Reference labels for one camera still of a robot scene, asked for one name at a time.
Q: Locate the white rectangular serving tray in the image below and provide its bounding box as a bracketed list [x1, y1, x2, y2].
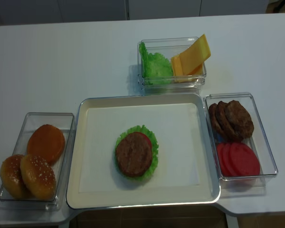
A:
[66, 94, 220, 209]

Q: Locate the front red tomato slice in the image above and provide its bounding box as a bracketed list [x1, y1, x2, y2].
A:
[229, 142, 260, 176]

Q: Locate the plain orange bun bottom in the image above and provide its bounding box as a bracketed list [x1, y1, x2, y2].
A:
[27, 124, 65, 165]

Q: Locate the middle red tomato slice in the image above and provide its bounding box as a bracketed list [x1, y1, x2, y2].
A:
[222, 143, 237, 177]

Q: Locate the green lettuce in container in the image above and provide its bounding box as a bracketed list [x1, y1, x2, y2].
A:
[139, 42, 173, 86]

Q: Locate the clear lettuce cheese container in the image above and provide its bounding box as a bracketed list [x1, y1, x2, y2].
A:
[137, 37, 207, 95]

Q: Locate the left sesame bun top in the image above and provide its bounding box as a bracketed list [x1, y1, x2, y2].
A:
[0, 154, 31, 200]

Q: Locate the right sesame bun top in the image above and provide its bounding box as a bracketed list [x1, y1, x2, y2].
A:
[20, 154, 56, 200]

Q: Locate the red tomato slice on tray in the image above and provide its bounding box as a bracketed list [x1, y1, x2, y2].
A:
[135, 132, 152, 148]

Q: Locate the sesame bun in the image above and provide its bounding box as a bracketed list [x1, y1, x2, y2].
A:
[0, 154, 31, 200]
[20, 154, 56, 200]

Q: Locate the yellow cheese slice stack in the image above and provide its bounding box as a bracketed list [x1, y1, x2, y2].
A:
[171, 55, 203, 83]

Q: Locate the back red tomato slice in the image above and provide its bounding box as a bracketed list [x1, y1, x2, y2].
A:
[216, 143, 228, 176]

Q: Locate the clear patty tomato container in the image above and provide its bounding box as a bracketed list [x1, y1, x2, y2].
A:
[203, 93, 278, 191]

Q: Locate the brown patty on tray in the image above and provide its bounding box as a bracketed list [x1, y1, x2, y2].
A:
[115, 132, 152, 178]

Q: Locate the front brown patty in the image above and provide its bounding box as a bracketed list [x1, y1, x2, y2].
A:
[224, 100, 254, 139]

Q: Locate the middle brown patty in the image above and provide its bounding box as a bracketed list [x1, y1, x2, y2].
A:
[216, 101, 243, 142]

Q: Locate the white paper tray liner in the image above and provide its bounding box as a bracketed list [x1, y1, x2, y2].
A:
[79, 104, 204, 192]

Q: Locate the clear bun container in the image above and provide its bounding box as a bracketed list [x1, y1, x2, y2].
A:
[0, 113, 76, 211]

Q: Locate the back brown patty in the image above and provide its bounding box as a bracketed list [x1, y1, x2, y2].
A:
[208, 103, 228, 141]

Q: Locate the green lettuce leaf on tray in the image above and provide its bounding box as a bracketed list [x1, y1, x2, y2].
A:
[114, 125, 159, 181]

